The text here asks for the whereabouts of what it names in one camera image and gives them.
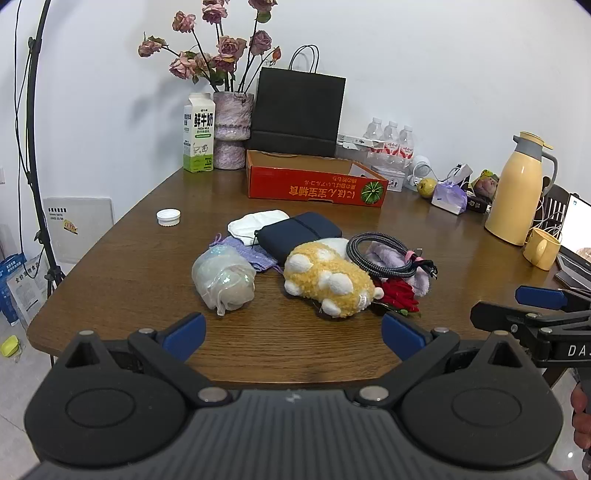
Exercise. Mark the person's right hand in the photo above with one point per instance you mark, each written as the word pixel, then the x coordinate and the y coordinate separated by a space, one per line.
pixel 580 415

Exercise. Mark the dried pink rose bouquet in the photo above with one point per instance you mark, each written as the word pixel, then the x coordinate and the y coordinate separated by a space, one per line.
pixel 228 46

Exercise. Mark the yellow plush toy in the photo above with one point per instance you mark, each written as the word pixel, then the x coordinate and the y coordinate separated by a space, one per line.
pixel 323 272

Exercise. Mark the white printed bag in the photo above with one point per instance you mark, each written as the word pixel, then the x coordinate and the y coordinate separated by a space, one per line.
pixel 27 290

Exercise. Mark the yellow-green apple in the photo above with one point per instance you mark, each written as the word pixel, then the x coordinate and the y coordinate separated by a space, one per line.
pixel 426 187

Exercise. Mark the iridescent plastic pouch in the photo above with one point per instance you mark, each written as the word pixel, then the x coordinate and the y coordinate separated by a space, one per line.
pixel 221 277

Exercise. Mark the red artificial rose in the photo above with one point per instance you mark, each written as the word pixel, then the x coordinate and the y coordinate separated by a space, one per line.
pixel 399 293

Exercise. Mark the black light stand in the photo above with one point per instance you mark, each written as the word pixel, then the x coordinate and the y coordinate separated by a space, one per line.
pixel 30 115

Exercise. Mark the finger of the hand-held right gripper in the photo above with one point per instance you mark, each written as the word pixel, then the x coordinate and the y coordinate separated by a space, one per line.
pixel 489 316
pixel 540 297

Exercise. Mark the white cloth pouch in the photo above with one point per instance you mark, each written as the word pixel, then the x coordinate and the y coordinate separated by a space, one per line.
pixel 251 224

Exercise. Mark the purple marbled vase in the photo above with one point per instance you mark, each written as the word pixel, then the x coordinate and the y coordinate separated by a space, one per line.
pixel 233 120

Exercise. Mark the colourful snack pack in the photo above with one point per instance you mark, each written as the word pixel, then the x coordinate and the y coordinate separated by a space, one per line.
pixel 485 184

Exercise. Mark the red cardboard box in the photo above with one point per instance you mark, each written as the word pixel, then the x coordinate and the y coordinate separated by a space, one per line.
pixel 300 187

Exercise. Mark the yellow mug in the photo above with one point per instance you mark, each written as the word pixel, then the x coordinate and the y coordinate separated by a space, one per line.
pixel 540 249

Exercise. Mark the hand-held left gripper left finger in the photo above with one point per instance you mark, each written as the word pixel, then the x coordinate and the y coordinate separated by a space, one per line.
pixel 187 334

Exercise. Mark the black paper bag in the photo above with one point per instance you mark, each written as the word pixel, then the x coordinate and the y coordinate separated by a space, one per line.
pixel 295 110

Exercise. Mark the navy blue pouch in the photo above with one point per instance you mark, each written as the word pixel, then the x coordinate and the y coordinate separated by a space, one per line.
pixel 300 233

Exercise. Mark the blue printed bag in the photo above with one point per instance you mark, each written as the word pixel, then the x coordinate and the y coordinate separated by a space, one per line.
pixel 11 277

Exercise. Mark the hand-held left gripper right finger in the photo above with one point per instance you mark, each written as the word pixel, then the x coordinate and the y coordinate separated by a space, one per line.
pixel 401 334

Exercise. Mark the flat white carton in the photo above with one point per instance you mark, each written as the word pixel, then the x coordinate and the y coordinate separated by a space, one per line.
pixel 355 141

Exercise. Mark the wooden chair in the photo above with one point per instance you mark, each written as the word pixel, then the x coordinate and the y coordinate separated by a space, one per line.
pixel 556 203

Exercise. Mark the small dark box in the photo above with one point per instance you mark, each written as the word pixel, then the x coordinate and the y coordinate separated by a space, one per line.
pixel 478 205

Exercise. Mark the purple fluffy scrunchie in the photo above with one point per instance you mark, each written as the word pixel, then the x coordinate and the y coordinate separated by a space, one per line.
pixel 422 284

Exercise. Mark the yellow-green small container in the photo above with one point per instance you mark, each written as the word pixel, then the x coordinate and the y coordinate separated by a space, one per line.
pixel 9 346

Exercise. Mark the white green milk carton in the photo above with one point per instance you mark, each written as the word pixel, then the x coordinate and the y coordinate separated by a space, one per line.
pixel 198 138

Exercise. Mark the small white fan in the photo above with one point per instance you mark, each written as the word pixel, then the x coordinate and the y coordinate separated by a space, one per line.
pixel 421 166

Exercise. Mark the white floral tin box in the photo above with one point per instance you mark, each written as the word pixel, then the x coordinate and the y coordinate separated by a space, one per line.
pixel 392 177

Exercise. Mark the laptop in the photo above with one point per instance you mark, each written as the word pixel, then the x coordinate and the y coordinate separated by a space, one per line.
pixel 577 221

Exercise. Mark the purple tissue packet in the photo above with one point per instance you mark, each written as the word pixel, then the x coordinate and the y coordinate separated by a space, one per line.
pixel 450 198

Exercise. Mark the white jar lid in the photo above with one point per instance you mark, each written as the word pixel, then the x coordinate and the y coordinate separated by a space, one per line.
pixel 168 217

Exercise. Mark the yellow thermos jug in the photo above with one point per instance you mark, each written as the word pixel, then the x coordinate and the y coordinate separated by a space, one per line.
pixel 515 194

